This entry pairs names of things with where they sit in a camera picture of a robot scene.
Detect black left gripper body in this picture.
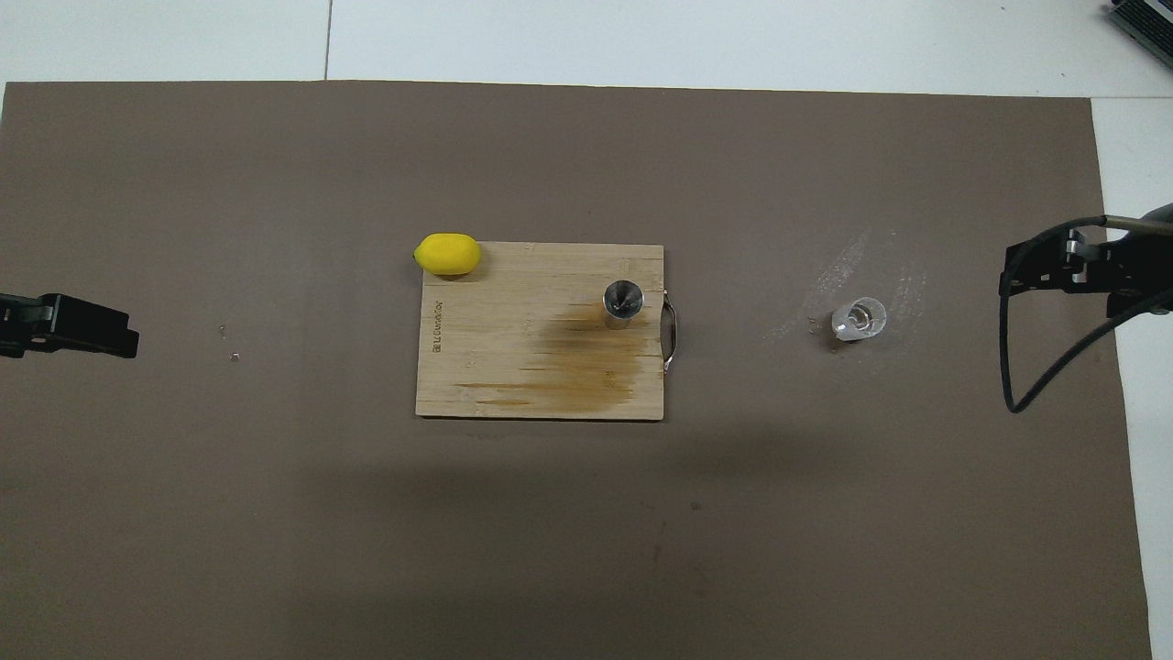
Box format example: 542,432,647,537
0,291,44,360

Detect brown table mat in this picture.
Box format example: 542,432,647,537
0,81,1154,660

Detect steel double jigger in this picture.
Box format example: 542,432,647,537
602,280,646,330

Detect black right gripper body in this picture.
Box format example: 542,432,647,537
1087,234,1173,320

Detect small clear glass cup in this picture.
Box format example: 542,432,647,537
831,296,889,344

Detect yellow lemon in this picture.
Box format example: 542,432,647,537
413,233,483,278

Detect wooden cutting board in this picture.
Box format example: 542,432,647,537
415,242,681,422

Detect grey ribbed device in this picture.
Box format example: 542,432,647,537
1107,0,1173,45

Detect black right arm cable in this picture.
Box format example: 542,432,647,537
999,213,1173,415

